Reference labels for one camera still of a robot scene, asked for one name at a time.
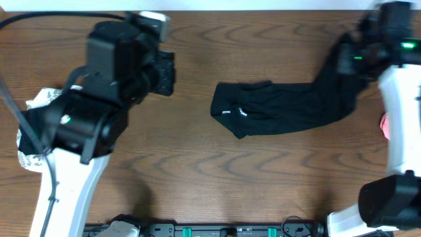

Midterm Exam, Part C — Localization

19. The black t-shirt with logo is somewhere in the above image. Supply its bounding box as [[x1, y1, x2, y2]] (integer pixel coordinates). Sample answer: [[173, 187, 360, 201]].
[[210, 34, 368, 139]]

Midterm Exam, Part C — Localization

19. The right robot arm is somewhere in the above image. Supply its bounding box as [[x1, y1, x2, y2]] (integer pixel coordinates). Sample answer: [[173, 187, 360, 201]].
[[324, 1, 420, 236]]

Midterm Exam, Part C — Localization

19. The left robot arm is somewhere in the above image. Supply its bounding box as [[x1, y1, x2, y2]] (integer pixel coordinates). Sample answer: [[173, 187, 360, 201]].
[[30, 19, 175, 236]]

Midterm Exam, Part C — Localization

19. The pink crumpled cloth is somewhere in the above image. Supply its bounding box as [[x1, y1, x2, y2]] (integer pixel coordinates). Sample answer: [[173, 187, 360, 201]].
[[380, 113, 390, 140]]

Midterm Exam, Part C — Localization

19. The folded black cloth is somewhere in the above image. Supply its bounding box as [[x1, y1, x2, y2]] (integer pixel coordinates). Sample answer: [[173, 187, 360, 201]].
[[16, 107, 53, 156]]

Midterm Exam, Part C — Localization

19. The white fern-print cloth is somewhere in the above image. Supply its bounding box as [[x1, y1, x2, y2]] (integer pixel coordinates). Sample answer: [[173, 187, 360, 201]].
[[16, 88, 62, 172]]

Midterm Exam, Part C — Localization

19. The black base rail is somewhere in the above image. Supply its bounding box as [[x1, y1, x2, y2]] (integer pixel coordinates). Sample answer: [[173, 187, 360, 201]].
[[82, 214, 326, 237]]

